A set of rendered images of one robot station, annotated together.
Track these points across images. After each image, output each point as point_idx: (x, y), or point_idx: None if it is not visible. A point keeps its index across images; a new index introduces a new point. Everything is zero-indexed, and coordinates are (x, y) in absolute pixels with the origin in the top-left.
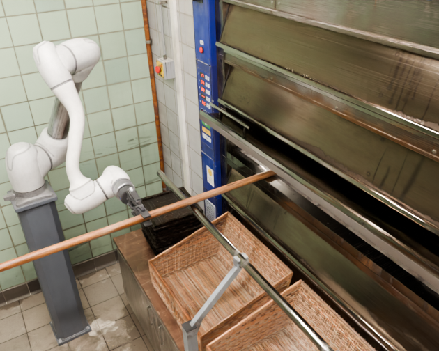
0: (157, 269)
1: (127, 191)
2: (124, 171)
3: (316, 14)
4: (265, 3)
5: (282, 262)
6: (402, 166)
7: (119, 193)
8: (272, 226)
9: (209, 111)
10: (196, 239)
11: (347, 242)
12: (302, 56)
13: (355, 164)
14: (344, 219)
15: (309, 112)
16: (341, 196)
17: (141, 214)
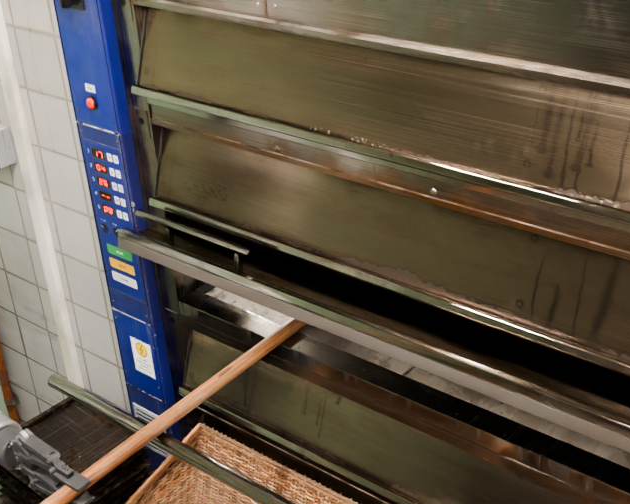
0: None
1: (12, 440)
2: None
3: (363, 25)
4: (240, 5)
5: (350, 499)
6: (582, 281)
7: None
8: (315, 434)
9: (126, 225)
10: (147, 498)
11: (489, 434)
12: (346, 103)
13: (489, 290)
14: (504, 397)
15: (370, 204)
16: (476, 353)
17: (70, 484)
